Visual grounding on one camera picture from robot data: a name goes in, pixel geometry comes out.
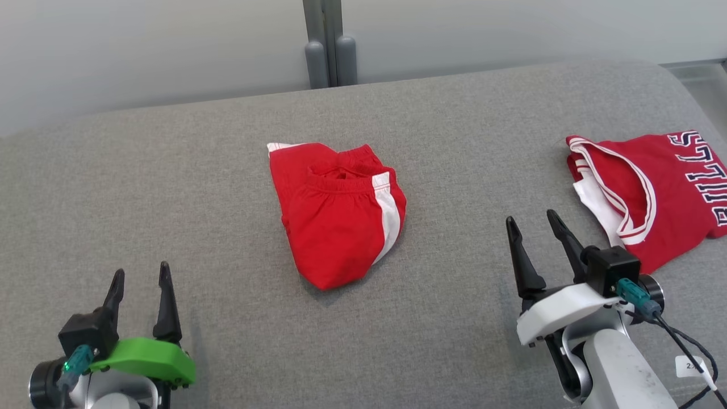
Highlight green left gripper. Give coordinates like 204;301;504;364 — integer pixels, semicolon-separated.
88;261;197;390

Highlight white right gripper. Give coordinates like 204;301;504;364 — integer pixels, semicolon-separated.
505;210;625;347

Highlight red jersey with white sleeves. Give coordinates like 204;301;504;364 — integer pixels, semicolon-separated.
566;130;727;275

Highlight red shorts with white stripe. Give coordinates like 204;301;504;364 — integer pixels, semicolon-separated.
267;142;407;291

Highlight teal left camera plug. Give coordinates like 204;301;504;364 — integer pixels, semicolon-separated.
60;345;94;390

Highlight teal camera plug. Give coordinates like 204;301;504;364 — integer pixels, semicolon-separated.
60;345;94;390
616;278;662;319

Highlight teal right camera plug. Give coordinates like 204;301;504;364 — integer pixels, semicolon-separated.
616;278;662;319

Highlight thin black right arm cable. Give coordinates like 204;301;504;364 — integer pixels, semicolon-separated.
653;315;727;409

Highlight white cable label tag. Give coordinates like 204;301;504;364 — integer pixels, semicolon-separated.
675;355;711;378

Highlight grey metal partition post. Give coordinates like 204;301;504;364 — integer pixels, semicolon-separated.
303;0;358;90

